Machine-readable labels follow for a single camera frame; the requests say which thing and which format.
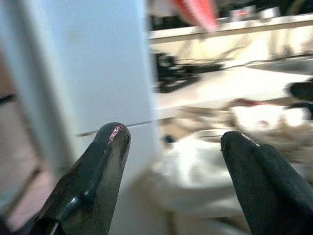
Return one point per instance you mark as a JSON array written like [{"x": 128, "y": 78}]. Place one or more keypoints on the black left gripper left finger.
[{"x": 97, "y": 181}]

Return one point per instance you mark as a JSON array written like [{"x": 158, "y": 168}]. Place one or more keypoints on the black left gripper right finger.
[{"x": 264, "y": 186}]

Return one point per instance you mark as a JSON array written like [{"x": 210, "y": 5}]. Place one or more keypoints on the black shoe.
[{"x": 302, "y": 91}]

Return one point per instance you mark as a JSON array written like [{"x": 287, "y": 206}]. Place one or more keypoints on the white appliance cabinet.
[{"x": 93, "y": 68}]

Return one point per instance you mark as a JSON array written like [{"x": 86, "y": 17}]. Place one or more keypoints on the black device on floor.
[{"x": 178, "y": 71}]

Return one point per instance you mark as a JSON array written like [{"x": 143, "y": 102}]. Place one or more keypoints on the long wooden shelf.
[{"x": 230, "y": 28}]

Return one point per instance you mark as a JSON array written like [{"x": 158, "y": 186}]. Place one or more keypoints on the red cloth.
[{"x": 198, "y": 13}]

